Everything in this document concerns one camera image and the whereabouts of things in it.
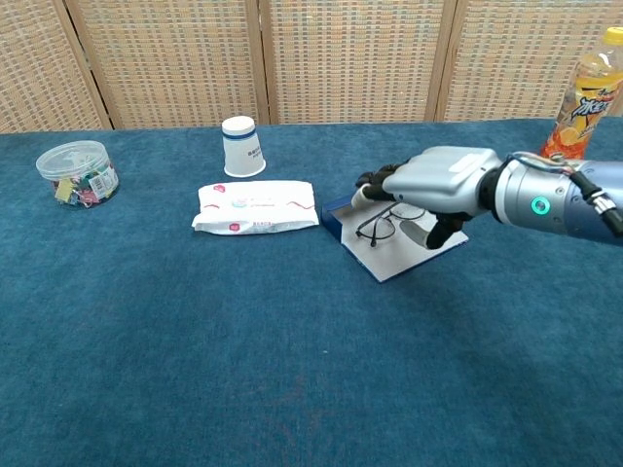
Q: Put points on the woven bamboo folding screen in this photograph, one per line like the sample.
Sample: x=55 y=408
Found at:
x=340 y=58

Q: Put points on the white wet wipes pack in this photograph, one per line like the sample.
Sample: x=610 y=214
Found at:
x=253 y=206

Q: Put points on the black eyeglasses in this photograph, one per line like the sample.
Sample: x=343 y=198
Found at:
x=379 y=228

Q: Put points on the orange drink bottle yellow cap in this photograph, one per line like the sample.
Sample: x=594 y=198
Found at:
x=584 y=107

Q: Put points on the blue felt table cloth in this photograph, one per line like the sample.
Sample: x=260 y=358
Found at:
x=243 y=340

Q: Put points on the upturned white paper cup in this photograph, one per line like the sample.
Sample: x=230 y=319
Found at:
x=242 y=151

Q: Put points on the clear tub of coloured clips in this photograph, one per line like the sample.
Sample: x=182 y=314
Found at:
x=73 y=170

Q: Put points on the blue and white glasses box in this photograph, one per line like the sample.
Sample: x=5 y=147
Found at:
x=389 y=258

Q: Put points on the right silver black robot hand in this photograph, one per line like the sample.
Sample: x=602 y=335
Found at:
x=438 y=180

